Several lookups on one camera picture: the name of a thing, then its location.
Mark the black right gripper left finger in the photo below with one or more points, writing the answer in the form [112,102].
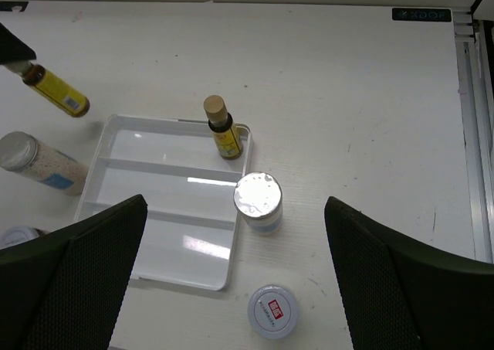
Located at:
[64,290]

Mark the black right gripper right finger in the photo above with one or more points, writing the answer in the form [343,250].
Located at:
[400,293]

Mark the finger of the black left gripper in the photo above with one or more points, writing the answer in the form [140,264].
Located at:
[12,49]

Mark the yellow sauce bottle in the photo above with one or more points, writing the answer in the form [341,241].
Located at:
[50,86]
[225,133]

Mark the silver-lid spice jar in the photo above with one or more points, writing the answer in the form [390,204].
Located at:
[258,197]
[29,157]

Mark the left dark table label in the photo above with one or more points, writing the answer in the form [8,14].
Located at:
[13,6]

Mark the dark table label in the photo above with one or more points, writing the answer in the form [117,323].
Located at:
[13,6]
[421,14]

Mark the left dark white-lid jar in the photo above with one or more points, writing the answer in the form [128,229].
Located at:
[19,234]

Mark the right pale white-lid jar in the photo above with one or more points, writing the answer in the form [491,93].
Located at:
[273,312]

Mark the white three-compartment tray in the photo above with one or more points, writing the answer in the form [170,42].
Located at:
[191,227]

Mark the right dark table label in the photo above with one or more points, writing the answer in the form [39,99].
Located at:
[421,14]

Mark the right aluminium frame rail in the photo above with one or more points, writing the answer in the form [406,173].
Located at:
[474,47]

